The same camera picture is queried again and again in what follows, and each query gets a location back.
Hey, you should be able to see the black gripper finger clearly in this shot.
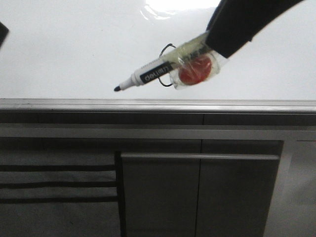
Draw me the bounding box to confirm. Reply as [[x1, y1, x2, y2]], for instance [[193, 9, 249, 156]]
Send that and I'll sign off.
[[205, 0, 301, 58], [0, 22, 9, 47]]

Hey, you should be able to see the white whiteboard with aluminium frame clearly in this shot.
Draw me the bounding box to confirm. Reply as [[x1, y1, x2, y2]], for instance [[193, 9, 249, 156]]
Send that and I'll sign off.
[[0, 0, 316, 113]]

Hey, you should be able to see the red round magnet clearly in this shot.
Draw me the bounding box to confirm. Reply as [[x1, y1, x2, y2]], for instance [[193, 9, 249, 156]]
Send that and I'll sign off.
[[178, 56, 212, 85]]

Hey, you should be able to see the grey drawer unit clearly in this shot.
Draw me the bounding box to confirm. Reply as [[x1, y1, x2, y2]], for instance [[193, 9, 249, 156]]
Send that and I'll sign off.
[[0, 150, 120, 237]]

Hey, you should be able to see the grey cabinet with doors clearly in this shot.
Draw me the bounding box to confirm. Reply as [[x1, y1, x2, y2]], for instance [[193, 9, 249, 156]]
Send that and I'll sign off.
[[121, 140, 283, 237]]

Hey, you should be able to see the white black whiteboard marker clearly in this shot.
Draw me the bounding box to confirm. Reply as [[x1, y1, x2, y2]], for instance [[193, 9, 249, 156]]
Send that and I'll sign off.
[[114, 31, 210, 92]]

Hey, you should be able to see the black drawn zero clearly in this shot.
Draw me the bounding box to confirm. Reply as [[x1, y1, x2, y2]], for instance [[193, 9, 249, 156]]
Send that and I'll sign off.
[[158, 43, 176, 87]]

